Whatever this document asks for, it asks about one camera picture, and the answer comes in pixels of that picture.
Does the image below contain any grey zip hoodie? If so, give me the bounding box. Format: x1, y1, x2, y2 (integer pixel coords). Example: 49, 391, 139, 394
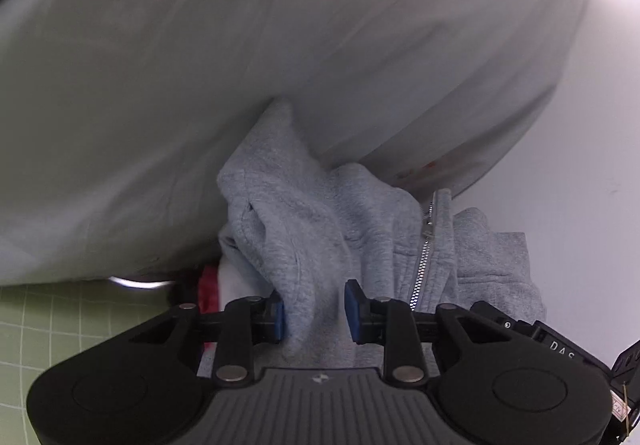
217, 99, 546, 369

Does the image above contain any white printed carrot sheet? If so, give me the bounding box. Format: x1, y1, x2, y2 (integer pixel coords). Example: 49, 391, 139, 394
1, 0, 587, 285

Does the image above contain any white folded garment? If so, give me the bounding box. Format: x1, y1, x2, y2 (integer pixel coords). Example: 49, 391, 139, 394
218, 257, 253, 312

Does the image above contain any green grid mat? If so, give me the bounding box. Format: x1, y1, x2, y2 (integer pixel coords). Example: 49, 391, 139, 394
0, 280, 169, 444

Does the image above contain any red checked folded garment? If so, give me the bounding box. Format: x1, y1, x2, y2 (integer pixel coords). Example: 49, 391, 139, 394
197, 265, 224, 351

